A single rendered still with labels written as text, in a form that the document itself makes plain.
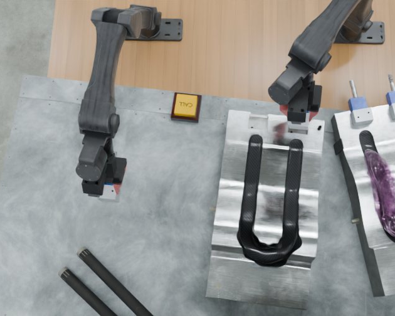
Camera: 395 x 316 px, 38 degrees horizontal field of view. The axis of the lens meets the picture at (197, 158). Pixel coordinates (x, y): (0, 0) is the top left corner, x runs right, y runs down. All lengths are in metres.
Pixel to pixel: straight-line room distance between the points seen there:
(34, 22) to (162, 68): 1.20
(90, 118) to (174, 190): 0.43
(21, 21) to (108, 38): 1.56
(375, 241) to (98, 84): 0.80
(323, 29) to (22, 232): 0.97
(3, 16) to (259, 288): 1.88
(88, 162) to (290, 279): 0.61
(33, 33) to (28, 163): 1.19
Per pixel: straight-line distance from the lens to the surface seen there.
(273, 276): 1.52
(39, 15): 2.84
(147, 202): 1.61
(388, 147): 1.63
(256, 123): 1.59
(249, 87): 1.69
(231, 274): 1.51
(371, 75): 1.76
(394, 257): 1.53
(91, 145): 1.29
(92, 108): 1.28
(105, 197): 1.48
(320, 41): 1.30
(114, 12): 1.39
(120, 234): 1.61
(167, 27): 1.77
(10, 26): 2.85
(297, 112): 1.34
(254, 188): 1.52
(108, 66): 1.30
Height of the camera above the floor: 2.37
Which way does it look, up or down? 75 degrees down
